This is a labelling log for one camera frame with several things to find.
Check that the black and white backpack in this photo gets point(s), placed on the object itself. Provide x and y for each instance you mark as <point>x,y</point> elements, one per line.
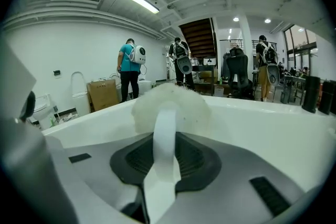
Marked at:
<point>273,70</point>
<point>183,60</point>

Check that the black office chair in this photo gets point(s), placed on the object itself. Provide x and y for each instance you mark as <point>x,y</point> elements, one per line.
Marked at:
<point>237,68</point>

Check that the black balcony railing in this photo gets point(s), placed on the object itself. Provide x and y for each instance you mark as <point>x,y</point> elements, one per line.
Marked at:
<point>236,41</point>

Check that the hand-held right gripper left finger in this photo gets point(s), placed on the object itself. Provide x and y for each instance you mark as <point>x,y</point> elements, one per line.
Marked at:
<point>99,165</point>

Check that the black knob red dot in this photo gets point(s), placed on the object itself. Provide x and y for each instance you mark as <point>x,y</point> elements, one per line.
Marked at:
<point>311,94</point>

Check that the plain black knob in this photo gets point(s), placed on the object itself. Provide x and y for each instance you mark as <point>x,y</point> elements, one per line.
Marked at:
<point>328,98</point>

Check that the dark wooden staircase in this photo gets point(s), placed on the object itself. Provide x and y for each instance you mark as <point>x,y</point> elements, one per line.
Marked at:
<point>199,36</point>

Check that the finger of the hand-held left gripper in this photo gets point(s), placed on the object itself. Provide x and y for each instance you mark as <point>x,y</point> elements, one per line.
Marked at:
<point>28,106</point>

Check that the white bathtub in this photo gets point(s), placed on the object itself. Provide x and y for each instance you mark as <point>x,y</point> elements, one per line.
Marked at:
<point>262,133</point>

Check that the grey metal table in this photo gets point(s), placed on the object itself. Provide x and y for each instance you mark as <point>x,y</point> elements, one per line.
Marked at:
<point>294,80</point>

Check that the white toilet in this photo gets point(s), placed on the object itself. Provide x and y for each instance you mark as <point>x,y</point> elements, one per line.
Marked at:
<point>42,110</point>
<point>80,102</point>

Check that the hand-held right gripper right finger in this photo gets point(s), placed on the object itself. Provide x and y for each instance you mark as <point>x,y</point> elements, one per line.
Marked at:
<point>231,178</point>

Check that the white ceiling light tube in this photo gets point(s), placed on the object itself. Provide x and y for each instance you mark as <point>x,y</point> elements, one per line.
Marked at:
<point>139,0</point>

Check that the brown cardboard box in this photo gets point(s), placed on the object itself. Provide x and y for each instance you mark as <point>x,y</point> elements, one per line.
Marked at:
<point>103,95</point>

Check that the white fluffy wiping pad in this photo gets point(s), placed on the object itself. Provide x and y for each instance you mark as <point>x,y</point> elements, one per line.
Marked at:
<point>183,102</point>

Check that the white hard-shell backpack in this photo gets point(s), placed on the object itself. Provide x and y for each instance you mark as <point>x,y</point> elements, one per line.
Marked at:
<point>137,54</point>

